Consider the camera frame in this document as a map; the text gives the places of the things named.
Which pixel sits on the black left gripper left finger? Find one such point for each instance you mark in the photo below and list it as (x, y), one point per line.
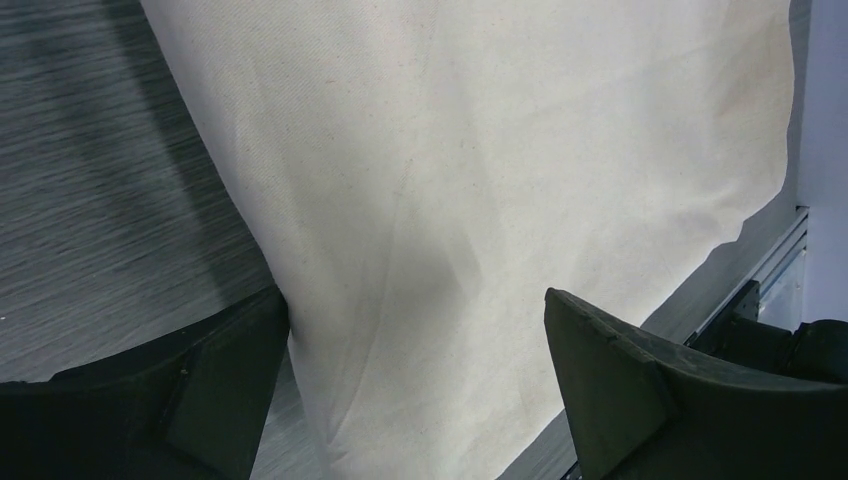
(191, 404)

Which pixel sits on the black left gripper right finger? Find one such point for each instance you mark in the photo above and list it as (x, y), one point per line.
(808, 439)

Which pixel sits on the cream cloth wrap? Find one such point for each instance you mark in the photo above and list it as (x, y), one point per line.
(417, 174)

